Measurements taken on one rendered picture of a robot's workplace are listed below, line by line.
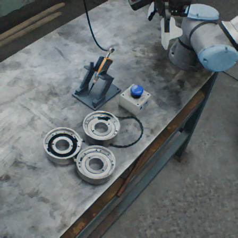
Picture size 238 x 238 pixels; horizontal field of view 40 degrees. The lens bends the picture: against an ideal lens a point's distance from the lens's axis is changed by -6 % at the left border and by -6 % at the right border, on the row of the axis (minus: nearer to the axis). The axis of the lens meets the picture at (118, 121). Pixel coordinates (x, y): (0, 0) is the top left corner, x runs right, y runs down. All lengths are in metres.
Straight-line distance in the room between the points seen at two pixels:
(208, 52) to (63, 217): 0.64
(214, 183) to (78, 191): 1.20
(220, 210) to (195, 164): 0.31
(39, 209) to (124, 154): 0.29
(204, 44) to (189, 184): 1.02
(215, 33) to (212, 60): 0.09
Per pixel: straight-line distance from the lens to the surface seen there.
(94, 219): 1.15
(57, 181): 0.91
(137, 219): 1.75
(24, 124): 1.03
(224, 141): 2.18
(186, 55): 1.23
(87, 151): 0.92
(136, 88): 1.03
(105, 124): 0.99
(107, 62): 1.03
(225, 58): 1.08
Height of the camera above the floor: 1.59
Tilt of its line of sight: 50 degrees down
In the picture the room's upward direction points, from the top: 10 degrees clockwise
